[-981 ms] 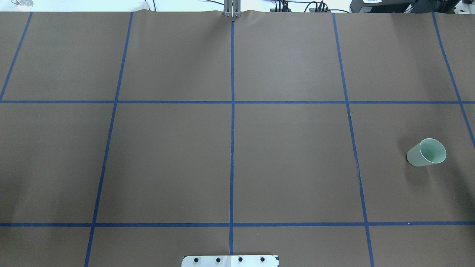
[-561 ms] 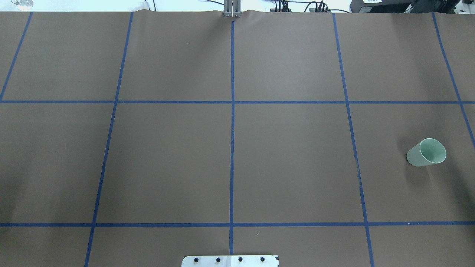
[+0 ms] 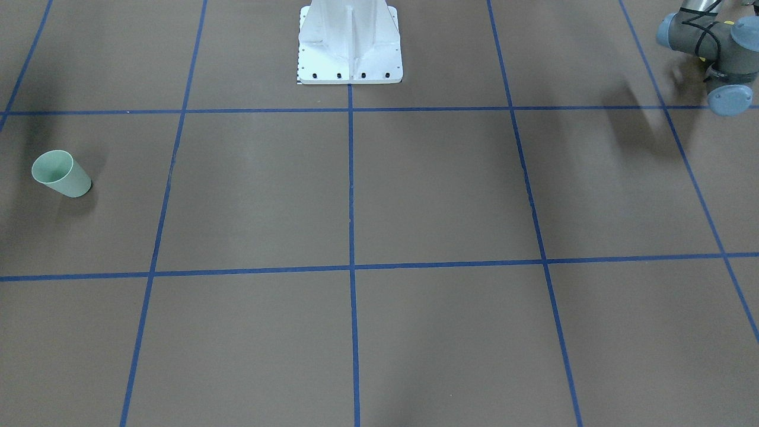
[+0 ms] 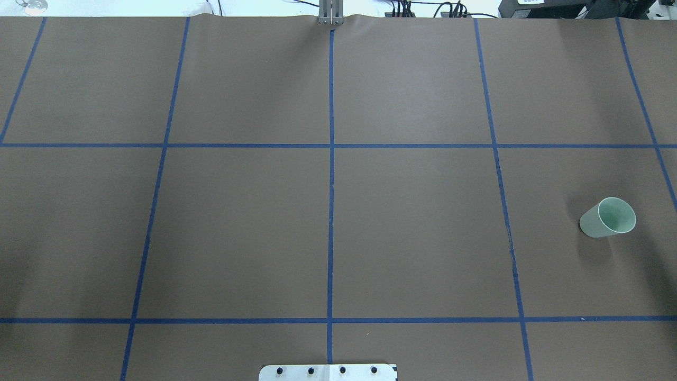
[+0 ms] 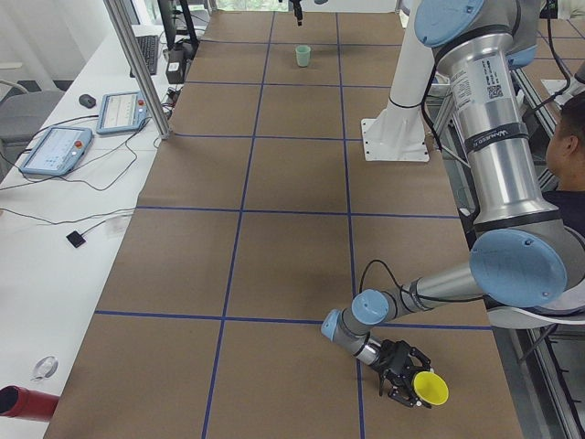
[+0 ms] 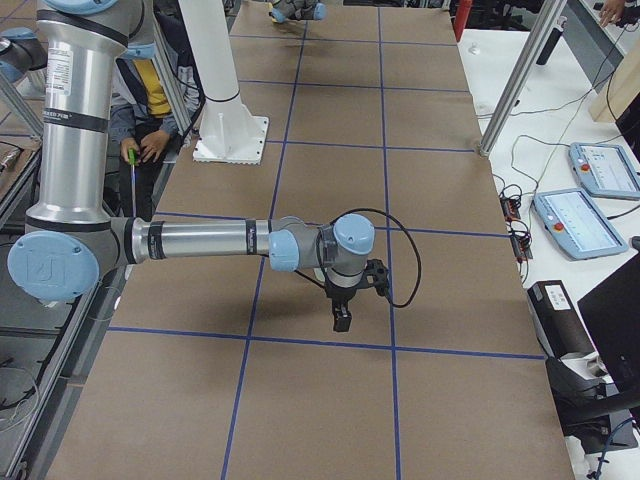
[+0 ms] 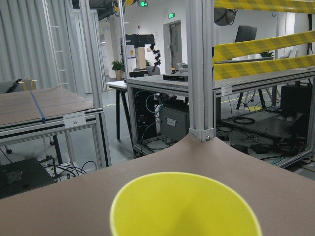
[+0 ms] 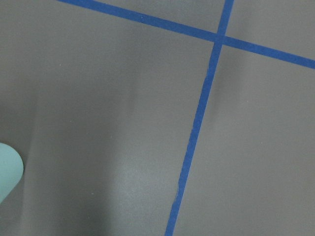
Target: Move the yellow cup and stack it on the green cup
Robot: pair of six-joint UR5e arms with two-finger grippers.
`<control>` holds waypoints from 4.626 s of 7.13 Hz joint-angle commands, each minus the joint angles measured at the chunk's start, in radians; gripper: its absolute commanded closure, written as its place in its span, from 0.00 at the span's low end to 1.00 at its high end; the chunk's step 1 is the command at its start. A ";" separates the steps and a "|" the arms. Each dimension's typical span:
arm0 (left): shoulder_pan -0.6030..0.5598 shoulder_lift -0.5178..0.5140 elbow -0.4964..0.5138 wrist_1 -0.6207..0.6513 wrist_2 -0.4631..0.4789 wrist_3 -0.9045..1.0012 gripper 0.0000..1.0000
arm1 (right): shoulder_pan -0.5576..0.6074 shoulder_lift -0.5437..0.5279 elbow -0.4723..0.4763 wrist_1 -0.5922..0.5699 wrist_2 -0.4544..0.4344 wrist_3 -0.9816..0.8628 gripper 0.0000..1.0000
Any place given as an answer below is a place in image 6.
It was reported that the teach pendant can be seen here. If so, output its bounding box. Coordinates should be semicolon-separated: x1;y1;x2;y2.
533;188;628;260
569;143;639;200

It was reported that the white pedestal column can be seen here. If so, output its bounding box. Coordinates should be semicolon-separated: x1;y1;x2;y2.
179;0;269;165

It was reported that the seated person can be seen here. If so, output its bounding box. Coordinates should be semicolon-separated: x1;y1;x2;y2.
109;8;202;221

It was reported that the aluminium frame post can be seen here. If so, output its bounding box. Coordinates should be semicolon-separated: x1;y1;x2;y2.
478;0;567;157

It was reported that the green handled stick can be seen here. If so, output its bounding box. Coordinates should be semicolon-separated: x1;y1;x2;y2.
127;147;137;217

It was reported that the red cylinder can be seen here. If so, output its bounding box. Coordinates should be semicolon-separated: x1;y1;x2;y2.
453;0;473;42

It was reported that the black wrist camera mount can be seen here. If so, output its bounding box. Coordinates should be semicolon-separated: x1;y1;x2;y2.
363;259;391;300

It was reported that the black box with label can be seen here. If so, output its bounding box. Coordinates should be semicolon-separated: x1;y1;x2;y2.
527;280;595;359

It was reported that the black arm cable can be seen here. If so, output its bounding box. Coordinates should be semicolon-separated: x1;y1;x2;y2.
294;208;422;308

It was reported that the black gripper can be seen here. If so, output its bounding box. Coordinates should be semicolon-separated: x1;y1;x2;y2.
324;277;371;332

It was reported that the black monitor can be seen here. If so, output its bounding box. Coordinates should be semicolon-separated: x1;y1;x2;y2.
578;254;639;391

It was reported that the near teach pendant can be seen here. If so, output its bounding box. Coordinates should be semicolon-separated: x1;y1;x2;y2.
533;188;628;260

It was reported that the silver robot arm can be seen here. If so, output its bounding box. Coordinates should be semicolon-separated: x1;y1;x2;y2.
269;0;327;23
7;1;381;332

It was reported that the orange circuit board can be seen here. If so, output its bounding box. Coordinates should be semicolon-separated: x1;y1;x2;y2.
500;197;521;222

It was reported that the far teach pendant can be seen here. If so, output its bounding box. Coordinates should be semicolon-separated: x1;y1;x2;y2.
569;143;639;200

